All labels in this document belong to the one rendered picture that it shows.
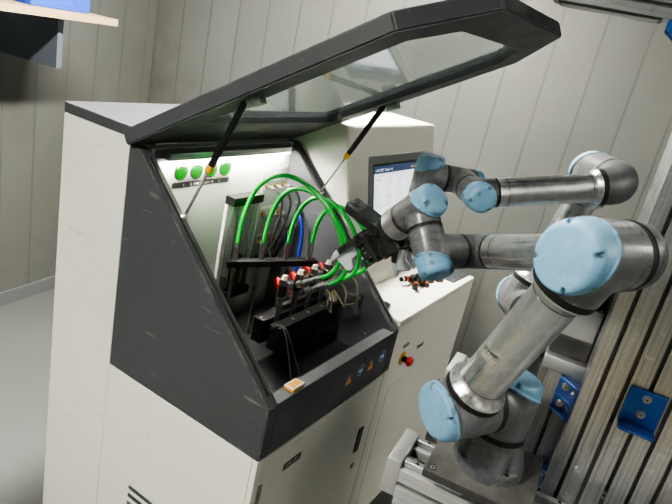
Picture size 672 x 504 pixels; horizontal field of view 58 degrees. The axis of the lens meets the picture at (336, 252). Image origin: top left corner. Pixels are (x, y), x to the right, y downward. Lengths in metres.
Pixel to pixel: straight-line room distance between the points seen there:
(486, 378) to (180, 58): 3.37
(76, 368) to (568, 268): 1.56
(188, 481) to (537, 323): 1.15
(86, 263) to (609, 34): 2.49
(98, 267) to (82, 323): 0.21
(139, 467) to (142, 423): 0.15
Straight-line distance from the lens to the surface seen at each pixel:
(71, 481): 2.35
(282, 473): 1.80
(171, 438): 1.84
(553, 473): 1.56
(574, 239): 0.96
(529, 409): 1.31
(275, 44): 3.78
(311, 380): 1.69
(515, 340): 1.07
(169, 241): 1.63
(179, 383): 1.74
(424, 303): 2.27
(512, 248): 1.25
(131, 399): 1.92
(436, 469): 1.36
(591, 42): 3.27
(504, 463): 1.36
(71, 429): 2.23
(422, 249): 1.26
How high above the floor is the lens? 1.83
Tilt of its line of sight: 19 degrees down
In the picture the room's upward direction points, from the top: 12 degrees clockwise
